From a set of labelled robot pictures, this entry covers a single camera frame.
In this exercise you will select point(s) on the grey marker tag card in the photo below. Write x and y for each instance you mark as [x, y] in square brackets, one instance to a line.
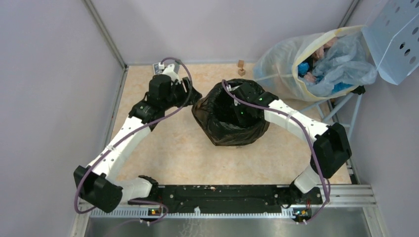
[157, 68]

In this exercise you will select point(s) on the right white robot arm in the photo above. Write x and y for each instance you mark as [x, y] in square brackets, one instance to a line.
[329, 144]

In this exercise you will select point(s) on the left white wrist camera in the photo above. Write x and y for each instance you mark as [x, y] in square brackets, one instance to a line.
[170, 70]

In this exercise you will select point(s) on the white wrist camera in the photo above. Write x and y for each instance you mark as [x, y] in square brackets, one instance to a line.
[170, 70]
[231, 88]

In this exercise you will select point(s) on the large translucent yellow-rimmed bag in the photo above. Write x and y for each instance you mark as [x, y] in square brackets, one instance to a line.
[276, 70]

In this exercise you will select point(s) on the wooden cube near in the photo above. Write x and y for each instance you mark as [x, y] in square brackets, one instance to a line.
[241, 72]

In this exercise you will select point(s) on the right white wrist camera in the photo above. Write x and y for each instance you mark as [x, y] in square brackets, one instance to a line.
[231, 88]

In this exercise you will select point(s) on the white trash bin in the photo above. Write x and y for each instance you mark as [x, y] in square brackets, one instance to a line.
[241, 146]

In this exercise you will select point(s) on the perforated light blue panel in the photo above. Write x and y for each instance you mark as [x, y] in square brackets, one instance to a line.
[392, 38]

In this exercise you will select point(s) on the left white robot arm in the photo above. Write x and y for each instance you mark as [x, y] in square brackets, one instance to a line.
[96, 183]

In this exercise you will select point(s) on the white cable duct strip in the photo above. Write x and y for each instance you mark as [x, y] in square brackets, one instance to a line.
[145, 213]

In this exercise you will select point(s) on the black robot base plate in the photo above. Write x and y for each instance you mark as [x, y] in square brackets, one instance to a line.
[232, 199]

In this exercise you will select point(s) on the pink plastic bag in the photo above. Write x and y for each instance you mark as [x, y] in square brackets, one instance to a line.
[316, 56]

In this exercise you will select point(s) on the light blue plastic bag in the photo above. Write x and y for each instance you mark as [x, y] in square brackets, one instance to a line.
[344, 65]

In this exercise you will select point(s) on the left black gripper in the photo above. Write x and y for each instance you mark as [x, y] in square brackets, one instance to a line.
[189, 97]

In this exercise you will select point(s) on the black trash bag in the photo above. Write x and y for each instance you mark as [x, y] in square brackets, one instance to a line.
[215, 115]

